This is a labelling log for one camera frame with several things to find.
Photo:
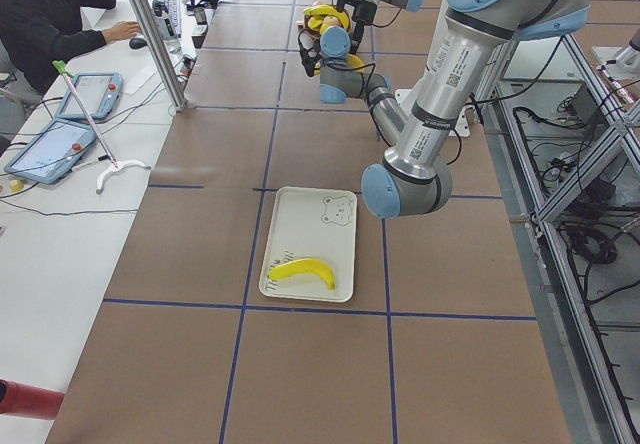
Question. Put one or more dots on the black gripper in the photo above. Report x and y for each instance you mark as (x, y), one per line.
(308, 57)

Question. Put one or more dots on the yellow banana moved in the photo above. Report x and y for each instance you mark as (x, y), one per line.
(354, 63)
(313, 266)

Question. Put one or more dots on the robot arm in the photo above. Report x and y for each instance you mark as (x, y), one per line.
(412, 178)
(329, 37)

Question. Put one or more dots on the brown wicker basket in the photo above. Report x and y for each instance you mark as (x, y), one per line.
(327, 23)

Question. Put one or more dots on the white bear plate tray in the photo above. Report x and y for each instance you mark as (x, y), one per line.
(311, 223)

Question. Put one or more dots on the yellow banana middle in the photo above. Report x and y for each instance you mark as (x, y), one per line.
(315, 15)

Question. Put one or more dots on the teach pendant far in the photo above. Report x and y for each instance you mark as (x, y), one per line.
(98, 91)

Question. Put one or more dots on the teach pendant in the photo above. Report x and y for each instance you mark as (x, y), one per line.
(51, 154)
(98, 91)

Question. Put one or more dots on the seated person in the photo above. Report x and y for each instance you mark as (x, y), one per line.
(36, 33)

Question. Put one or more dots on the teach pendant near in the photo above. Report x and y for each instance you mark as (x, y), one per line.
(51, 154)

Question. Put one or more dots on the red cylinder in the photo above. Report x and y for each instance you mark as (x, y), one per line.
(27, 401)

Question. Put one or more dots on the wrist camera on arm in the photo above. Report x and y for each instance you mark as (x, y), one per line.
(362, 16)

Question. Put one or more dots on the aluminium frame post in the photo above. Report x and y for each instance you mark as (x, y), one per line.
(160, 55)

